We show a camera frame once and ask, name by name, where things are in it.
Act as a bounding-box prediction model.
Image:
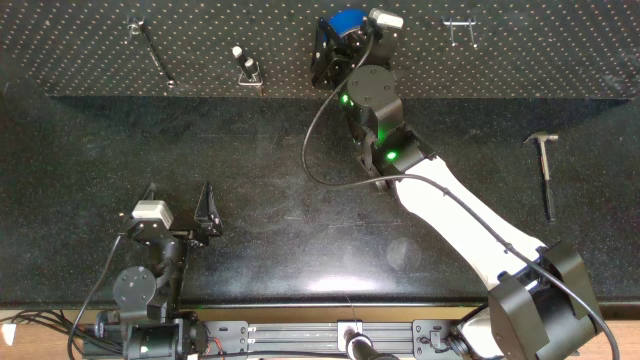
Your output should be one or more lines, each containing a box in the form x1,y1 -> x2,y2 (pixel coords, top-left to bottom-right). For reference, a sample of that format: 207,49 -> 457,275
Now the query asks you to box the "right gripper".
309,17 -> 363,92

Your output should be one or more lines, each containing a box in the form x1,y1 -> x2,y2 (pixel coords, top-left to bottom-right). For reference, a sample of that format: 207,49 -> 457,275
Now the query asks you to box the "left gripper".
118,180 -> 224,248

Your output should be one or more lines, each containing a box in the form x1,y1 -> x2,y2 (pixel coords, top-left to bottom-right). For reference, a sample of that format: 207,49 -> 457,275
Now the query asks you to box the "roll of blue tape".
325,8 -> 371,40

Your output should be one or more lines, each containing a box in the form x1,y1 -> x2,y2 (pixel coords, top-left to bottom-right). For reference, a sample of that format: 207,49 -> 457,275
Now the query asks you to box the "hammer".
523,131 -> 560,223

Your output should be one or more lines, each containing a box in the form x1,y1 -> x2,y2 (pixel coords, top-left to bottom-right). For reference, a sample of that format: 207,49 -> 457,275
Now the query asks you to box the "black pegboard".
0,0 -> 640,100

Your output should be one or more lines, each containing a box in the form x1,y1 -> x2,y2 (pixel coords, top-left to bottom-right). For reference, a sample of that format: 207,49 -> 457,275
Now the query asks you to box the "wrench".
130,18 -> 178,90

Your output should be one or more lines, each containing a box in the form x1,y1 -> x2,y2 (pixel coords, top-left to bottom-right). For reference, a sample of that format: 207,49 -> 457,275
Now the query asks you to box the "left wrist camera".
130,199 -> 175,231

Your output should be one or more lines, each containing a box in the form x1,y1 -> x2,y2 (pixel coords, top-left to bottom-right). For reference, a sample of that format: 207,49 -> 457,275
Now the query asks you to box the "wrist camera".
130,199 -> 175,231
368,7 -> 405,31

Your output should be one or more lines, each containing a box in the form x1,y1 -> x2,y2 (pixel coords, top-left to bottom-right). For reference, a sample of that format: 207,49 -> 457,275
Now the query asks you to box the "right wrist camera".
368,7 -> 405,31

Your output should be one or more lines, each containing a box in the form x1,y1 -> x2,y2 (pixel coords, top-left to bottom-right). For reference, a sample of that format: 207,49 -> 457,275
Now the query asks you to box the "black cable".
300,28 -> 622,360
66,234 -> 124,360

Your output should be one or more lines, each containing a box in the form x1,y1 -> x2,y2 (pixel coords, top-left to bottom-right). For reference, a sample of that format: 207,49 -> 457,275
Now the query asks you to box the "mounting rail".
0,308 -> 482,360

